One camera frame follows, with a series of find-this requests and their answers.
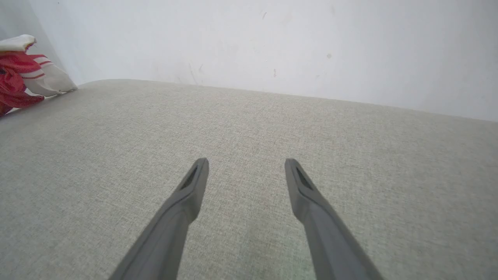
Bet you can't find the grey fabric sofa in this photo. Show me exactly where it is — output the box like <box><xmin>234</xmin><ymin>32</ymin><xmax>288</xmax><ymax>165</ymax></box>
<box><xmin>0</xmin><ymin>79</ymin><xmax>498</xmax><ymax>280</ymax></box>

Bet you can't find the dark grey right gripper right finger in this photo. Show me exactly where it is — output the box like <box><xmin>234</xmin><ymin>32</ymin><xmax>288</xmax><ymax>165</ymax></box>
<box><xmin>285</xmin><ymin>158</ymin><xmax>384</xmax><ymax>280</ymax></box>

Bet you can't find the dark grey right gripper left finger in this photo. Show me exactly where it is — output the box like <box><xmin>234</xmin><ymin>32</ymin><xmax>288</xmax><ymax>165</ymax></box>
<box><xmin>108</xmin><ymin>157</ymin><xmax>209</xmax><ymax>280</ymax></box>

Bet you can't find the red and white basketball jersey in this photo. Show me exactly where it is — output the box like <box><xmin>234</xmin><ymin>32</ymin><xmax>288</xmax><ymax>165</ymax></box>
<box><xmin>0</xmin><ymin>34</ymin><xmax>77</xmax><ymax>117</ymax></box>

